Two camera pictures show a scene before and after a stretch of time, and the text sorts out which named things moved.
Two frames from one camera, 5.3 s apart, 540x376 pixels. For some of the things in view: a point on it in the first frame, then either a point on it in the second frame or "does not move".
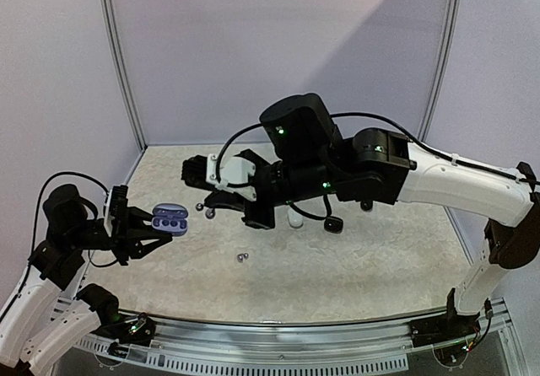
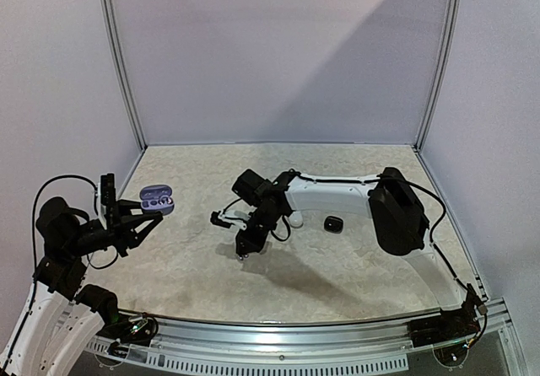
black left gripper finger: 142,250 to 139,233
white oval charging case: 294,218 does not move
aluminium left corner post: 121,59 does not move
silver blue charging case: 171,217 to 150,196
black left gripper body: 119,244 does not move
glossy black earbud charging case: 333,224 does not move
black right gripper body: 261,192 to 251,240
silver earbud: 210,213 to 168,200
